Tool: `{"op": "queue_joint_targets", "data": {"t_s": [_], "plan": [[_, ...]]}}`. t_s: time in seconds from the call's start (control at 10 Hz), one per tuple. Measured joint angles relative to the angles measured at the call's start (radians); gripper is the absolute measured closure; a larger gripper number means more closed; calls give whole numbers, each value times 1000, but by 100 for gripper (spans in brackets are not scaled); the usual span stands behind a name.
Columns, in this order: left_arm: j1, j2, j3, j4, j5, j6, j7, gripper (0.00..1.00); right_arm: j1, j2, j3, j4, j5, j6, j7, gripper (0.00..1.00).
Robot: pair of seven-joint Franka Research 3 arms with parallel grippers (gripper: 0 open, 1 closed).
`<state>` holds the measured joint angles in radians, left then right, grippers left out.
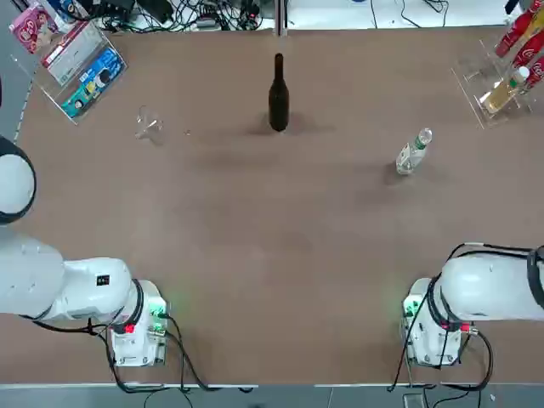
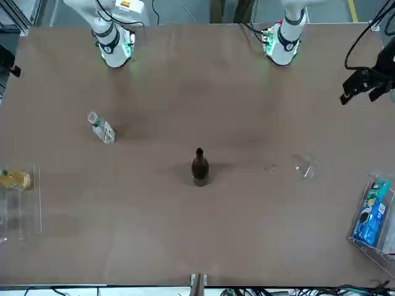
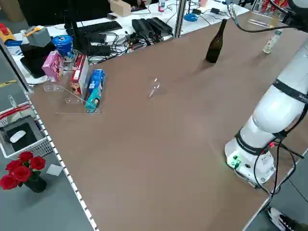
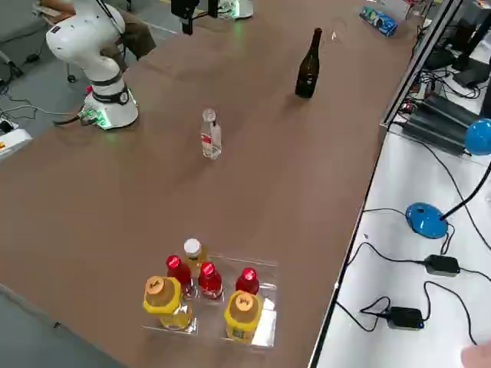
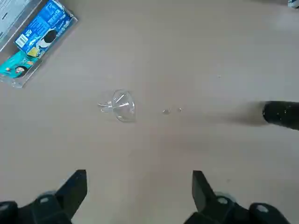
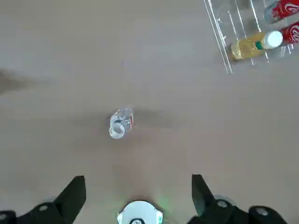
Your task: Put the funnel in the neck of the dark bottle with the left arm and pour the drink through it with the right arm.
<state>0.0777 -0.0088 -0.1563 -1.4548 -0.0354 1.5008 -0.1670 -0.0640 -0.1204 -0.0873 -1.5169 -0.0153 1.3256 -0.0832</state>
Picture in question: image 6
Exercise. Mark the red cola bottle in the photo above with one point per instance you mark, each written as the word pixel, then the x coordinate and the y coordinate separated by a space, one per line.
pixel 292 32
pixel 287 9

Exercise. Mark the yellow tea bottle white cap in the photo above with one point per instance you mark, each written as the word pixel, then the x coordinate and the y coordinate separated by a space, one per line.
pixel 247 46

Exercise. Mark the clear acrylic bottle shelf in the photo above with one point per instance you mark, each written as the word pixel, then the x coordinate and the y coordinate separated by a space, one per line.
pixel 219 28

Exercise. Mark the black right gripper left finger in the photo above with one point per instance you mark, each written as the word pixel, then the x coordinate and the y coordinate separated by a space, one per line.
pixel 65 200

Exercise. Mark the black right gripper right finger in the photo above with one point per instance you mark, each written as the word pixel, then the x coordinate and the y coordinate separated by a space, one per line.
pixel 205 203

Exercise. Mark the clear plastic water bottle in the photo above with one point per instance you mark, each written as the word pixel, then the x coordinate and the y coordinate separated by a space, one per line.
pixel 121 123

